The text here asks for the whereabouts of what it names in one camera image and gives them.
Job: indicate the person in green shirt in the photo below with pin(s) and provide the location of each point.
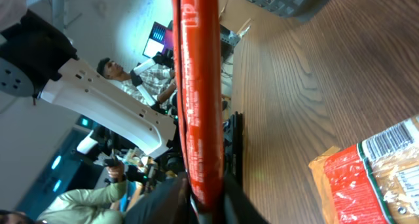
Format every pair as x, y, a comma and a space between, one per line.
86, 206

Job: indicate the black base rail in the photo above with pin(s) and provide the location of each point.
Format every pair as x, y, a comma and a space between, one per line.
233, 146

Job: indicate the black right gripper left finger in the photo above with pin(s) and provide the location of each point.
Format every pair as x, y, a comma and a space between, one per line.
168, 203

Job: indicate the background computer monitor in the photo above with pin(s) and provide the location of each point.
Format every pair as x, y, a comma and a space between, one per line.
160, 40

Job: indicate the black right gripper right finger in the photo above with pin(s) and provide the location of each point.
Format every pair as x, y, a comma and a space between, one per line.
236, 206

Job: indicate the orange spaghetti package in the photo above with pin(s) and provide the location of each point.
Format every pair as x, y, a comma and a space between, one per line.
330, 108

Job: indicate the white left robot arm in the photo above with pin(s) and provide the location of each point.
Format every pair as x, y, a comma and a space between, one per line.
39, 61

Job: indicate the person in plaid shirt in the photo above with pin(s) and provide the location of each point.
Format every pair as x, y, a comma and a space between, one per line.
112, 71

